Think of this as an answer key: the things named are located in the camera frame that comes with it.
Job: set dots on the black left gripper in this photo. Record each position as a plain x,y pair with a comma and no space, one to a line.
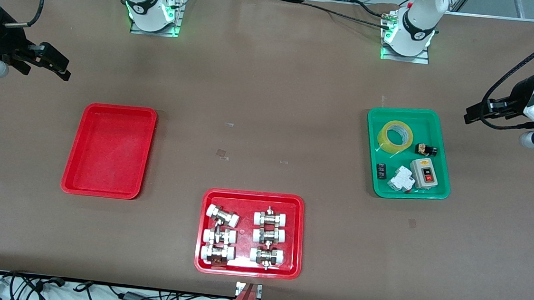
517,97

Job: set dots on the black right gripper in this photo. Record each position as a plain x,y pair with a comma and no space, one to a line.
3,39

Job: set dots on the yellow tape roll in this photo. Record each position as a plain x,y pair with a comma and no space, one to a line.
384,144

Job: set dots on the green plastic tray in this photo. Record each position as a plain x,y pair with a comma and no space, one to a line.
394,112

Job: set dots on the empty red plastic tray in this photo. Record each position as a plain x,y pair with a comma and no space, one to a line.
109,152

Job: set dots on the red tray with fittings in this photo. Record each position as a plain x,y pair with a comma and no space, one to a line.
246,234

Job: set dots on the small black gold component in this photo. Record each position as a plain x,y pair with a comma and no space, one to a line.
425,150

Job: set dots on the white circuit breaker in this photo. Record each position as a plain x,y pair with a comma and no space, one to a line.
401,179

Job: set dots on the small black terminal block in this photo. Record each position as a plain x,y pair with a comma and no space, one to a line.
381,171

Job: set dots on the white metal pipe fitting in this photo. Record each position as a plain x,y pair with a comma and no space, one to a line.
222,215
269,236
219,236
270,218
266,256
217,254

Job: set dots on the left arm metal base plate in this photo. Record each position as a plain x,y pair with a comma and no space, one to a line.
419,59

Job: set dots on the grey push button switch box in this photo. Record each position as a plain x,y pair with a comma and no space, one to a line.
423,174

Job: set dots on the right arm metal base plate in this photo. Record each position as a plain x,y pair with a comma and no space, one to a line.
177,14

